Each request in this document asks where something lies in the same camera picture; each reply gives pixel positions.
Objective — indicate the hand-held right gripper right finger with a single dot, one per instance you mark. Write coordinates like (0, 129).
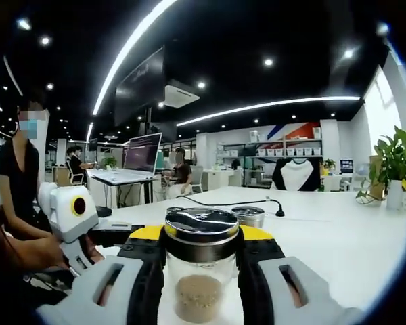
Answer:
(270, 291)

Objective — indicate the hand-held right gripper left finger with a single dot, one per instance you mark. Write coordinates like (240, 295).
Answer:
(122, 291)

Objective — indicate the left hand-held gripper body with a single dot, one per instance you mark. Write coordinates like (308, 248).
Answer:
(71, 216)

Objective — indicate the tall seasoning bottle brown powder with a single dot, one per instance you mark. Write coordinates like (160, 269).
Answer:
(198, 298)

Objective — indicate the tall seasoning bottle beige powder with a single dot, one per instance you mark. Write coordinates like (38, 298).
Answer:
(248, 216)

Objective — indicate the person's left hand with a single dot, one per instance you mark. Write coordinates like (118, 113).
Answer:
(47, 254)

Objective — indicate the white standing desk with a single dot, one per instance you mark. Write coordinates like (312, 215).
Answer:
(145, 193)

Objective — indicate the green desk plant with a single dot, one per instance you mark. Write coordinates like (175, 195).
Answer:
(109, 162)

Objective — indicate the open white laptop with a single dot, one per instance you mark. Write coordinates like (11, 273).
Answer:
(142, 155)

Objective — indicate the grey office chair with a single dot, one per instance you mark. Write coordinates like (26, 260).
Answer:
(197, 177)

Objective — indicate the chair with black white shirt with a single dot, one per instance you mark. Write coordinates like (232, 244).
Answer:
(296, 176)

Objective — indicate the metal shelf with white bins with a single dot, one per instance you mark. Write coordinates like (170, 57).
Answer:
(274, 151)

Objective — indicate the small potted plant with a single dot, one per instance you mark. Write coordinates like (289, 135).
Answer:
(329, 164)

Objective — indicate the small blue screen monitor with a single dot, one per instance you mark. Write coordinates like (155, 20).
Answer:
(346, 166)

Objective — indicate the brown paper bag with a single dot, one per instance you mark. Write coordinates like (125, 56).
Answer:
(375, 188)

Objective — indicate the hanging black monitor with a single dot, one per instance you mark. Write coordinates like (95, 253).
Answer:
(138, 84)

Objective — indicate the white ceiling air conditioner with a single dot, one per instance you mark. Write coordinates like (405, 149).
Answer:
(181, 94)

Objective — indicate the large potted plant white pot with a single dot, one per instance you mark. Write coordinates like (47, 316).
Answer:
(394, 194)

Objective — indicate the long curved ceiling light strip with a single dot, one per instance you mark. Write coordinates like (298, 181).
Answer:
(128, 50)

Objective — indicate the straight ceiling light strip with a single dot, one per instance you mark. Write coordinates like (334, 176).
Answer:
(274, 103)

